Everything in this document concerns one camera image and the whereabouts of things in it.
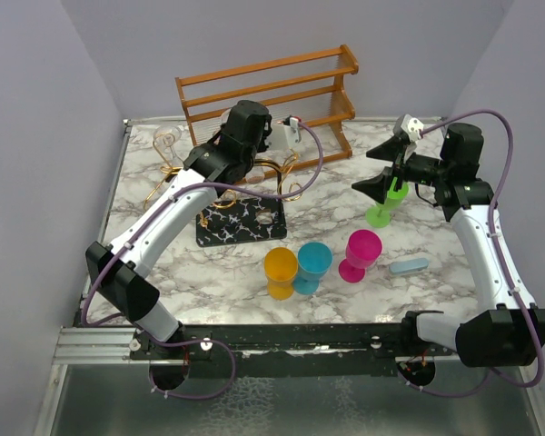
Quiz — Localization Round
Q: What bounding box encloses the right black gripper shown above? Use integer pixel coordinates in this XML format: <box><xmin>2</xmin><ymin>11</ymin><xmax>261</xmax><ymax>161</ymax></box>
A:
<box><xmin>352</xmin><ymin>135</ymin><xmax>451</xmax><ymax>203</ymax></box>

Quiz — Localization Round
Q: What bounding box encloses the green plastic wine glass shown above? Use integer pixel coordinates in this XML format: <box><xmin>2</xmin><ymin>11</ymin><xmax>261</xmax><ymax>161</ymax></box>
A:
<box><xmin>365</xmin><ymin>179</ymin><xmax>409</xmax><ymax>228</ymax></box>

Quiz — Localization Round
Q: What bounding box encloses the clear tall wine glass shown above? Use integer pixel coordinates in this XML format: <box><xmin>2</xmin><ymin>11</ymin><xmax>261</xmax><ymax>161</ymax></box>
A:
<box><xmin>153</xmin><ymin>125</ymin><xmax>183</xmax><ymax>173</ymax></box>

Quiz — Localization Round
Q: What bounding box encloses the clear short wine glass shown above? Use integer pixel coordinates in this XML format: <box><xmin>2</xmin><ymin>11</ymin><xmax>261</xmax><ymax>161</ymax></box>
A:
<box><xmin>244</xmin><ymin>166</ymin><xmax>267</xmax><ymax>184</ymax></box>

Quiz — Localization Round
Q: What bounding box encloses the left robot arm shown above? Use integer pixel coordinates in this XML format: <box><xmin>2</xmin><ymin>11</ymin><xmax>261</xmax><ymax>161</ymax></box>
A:
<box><xmin>85</xmin><ymin>100</ymin><xmax>272</xmax><ymax>359</ymax></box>

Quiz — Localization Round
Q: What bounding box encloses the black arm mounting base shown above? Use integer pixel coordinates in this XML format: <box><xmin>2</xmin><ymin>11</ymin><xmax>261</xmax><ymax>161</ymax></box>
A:
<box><xmin>130</xmin><ymin>322</ymin><xmax>451</xmax><ymax>379</ymax></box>

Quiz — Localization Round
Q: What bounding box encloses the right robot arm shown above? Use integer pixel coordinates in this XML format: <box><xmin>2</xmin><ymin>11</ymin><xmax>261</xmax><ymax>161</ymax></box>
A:
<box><xmin>352</xmin><ymin>115</ymin><xmax>545</xmax><ymax>367</ymax></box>

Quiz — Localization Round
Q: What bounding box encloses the orange wooden shelf rack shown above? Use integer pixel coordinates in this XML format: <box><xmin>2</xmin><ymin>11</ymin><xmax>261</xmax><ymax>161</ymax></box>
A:
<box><xmin>175</xmin><ymin>45</ymin><xmax>359</xmax><ymax>163</ymax></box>

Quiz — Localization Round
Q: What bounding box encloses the pink plastic wine glass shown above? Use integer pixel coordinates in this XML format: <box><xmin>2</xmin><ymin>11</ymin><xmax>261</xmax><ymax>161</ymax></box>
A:
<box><xmin>338</xmin><ymin>229</ymin><xmax>383</xmax><ymax>283</ymax></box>

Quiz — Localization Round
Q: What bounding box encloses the gold wine glass rack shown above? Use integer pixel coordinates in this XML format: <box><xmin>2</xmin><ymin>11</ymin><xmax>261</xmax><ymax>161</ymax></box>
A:
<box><xmin>143</xmin><ymin>131</ymin><xmax>304</xmax><ymax>248</ymax></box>

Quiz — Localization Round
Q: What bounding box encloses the blue plastic wine glass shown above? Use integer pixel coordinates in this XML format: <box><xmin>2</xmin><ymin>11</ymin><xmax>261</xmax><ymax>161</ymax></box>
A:
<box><xmin>293</xmin><ymin>242</ymin><xmax>333</xmax><ymax>295</ymax></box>

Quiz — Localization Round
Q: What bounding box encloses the yellow plastic wine glass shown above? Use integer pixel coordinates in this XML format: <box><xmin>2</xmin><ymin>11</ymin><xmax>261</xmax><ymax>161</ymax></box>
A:
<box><xmin>263</xmin><ymin>247</ymin><xmax>299</xmax><ymax>301</ymax></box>

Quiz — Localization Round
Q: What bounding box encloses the light blue small block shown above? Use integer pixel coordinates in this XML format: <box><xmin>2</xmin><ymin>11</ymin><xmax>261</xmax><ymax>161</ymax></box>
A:
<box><xmin>389</xmin><ymin>258</ymin><xmax>430</xmax><ymax>276</ymax></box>

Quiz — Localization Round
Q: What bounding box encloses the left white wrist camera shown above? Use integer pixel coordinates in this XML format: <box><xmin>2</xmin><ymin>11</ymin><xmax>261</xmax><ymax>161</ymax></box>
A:
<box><xmin>267</xmin><ymin>116</ymin><xmax>302</xmax><ymax>150</ymax></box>

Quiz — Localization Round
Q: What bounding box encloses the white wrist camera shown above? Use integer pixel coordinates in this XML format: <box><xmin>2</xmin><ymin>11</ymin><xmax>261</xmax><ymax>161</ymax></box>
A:
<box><xmin>393</xmin><ymin>114</ymin><xmax>424</xmax><ymax>163</ymax></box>
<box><xmin>267</xmin><ymin>116</ymin><xmax>302</xmax><ymax>150</ymax></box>

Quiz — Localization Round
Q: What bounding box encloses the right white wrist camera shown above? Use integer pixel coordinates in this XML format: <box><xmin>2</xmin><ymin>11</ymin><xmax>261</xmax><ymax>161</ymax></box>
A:
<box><xmin>393</xmin><ymin>114</ymin><xmax>424</xmax><ymax>163</ymax></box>

